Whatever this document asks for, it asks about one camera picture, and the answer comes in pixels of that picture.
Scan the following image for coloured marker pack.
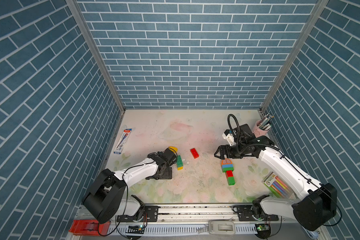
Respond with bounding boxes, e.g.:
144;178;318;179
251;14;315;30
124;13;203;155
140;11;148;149
263;172;293;199

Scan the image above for green small square lego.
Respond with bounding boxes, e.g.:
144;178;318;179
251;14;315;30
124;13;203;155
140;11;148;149
227;177;236;186

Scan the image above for grey clamp handle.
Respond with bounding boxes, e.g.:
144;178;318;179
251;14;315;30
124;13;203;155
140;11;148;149
196;221;236;236

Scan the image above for pink pen cup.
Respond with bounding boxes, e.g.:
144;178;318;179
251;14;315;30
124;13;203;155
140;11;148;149
252;120;271;138

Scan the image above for orange half-round lego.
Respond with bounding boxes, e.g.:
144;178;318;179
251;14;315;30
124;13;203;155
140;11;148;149
221;159;233;166

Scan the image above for red tool on rail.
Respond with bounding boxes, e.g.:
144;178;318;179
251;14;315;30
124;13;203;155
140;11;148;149
69;220;111;236

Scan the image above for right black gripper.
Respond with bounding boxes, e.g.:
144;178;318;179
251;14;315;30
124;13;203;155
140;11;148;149
213;143;245;159

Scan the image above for light blue long lego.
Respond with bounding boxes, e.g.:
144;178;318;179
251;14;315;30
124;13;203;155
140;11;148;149
222;164;234;170

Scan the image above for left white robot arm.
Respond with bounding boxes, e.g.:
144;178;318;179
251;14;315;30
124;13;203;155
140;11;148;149
82;147;178;224

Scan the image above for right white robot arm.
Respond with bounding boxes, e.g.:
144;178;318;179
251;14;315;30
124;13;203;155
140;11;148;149
214;114;343;231

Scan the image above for red long lego brick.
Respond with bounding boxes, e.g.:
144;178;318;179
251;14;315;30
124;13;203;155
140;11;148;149
190;148;200;159

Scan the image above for pen package box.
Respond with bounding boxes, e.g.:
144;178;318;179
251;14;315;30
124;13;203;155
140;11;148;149
113;129;132;155

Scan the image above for pens in cup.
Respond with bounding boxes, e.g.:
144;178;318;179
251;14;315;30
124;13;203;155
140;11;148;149
257;114;274;131

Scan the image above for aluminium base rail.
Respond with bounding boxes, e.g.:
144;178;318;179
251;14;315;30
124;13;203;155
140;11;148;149
75;204;320;240

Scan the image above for red small lego brick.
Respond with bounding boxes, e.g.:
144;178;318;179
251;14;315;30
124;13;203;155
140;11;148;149
225;171;234;178

